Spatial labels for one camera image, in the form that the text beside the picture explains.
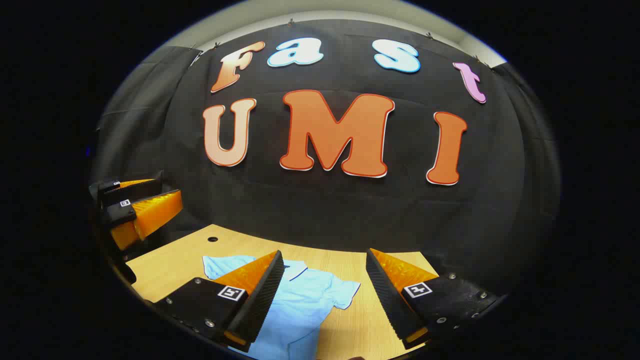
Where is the light blue T-shirt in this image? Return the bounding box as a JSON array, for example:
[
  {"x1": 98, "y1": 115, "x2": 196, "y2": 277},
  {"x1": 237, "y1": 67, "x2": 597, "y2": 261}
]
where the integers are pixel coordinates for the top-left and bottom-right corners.
[{"x1": 202, "y1": 255, "x2": 362, "y2": 360}]

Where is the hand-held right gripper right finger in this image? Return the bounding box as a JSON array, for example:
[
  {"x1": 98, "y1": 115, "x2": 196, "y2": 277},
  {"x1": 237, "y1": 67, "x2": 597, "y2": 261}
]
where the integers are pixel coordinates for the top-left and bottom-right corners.
[{"x1": 366, "y1": 248, "x2": 501, "y2": 351}]

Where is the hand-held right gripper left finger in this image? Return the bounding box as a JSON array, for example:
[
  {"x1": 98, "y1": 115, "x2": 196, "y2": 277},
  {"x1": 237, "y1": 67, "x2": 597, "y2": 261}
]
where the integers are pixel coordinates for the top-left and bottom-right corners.
[{"x1": 152, "y1": 250, "x2": 285, "y2": 353}]

